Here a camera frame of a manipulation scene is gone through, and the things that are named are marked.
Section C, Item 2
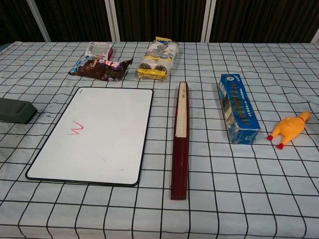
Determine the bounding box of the dark green board eraser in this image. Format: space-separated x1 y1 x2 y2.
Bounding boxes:
0 97 38 124

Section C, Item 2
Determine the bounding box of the white dry-erase board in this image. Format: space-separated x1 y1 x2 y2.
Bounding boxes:
25 86 154 188

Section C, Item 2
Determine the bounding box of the dark red folded fan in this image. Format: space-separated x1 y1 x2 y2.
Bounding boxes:
170 81 190 201

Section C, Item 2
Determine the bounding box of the yellow and clear biscuit pack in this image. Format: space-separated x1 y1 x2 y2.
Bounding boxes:
137 36 180 81

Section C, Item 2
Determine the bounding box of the brown snack bag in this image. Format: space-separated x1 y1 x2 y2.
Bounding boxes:
68 56 134 83

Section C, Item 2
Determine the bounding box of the blue cookie box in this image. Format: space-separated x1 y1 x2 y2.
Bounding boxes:
217 73 262 145

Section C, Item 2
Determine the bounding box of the white black-checked tablecloth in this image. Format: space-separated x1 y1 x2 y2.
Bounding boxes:
0 41 319 239

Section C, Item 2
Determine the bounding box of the white and pink snack pack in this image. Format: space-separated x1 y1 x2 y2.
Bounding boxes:
84 41 115 59

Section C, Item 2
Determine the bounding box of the yellow rubber chicken toy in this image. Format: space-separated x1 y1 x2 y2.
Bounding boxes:
267 111 312 150

